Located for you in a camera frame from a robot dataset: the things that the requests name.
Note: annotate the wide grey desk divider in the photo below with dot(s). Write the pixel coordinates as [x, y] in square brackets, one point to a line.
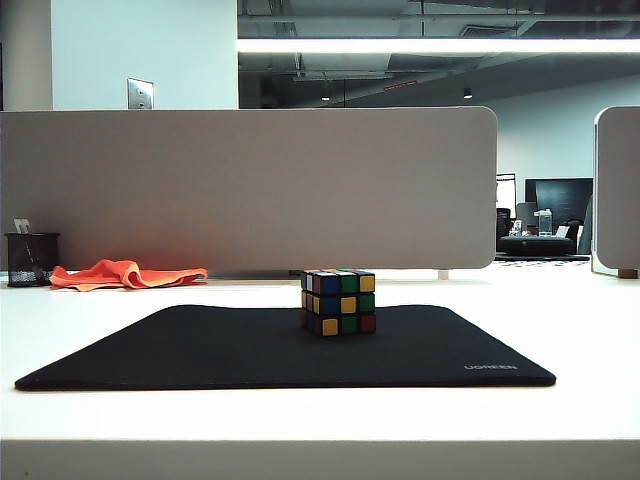
[250, 190]

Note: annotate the narrow grey desk divider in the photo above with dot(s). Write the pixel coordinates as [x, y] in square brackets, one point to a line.
[620, 190]

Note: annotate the black mesh pen holder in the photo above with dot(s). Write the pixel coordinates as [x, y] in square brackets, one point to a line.
[30, 260]

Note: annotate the white card in holder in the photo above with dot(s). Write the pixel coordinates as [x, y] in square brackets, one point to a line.
[22, 226]

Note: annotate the clear plastic water container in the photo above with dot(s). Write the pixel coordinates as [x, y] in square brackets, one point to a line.
[545, 222]

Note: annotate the black UGREEN mouse pad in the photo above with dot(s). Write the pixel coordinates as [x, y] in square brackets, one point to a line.
[250, 355]

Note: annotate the multicolour Rubik's cube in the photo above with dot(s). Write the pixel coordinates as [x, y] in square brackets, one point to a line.
[340, 305]

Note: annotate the orange cloth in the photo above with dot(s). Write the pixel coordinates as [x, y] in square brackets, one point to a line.
[125, 275]

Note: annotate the black ceiling spotlight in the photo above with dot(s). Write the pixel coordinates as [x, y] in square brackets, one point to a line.
[467, 93]

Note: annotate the white divider bracket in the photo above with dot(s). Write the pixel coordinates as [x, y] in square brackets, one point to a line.
[444, 274]

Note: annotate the dark wall screen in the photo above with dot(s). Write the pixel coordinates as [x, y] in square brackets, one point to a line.
[562, 200]

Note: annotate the long ceiling light strip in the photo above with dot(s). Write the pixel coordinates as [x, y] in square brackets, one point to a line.
[425, 45]

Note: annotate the white flipchart board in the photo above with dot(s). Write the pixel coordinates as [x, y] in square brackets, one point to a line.
[506, 192]

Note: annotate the round black ottoman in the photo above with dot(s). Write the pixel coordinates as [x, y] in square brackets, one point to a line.
[535, 245]

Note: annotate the brown divider foot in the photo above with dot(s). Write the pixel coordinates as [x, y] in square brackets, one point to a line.
[628, 273]

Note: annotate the flat dark metal base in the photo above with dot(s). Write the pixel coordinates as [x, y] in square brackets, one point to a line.
[250, 274]

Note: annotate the metal wall switch plate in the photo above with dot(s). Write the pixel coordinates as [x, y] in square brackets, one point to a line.
[140, 93]

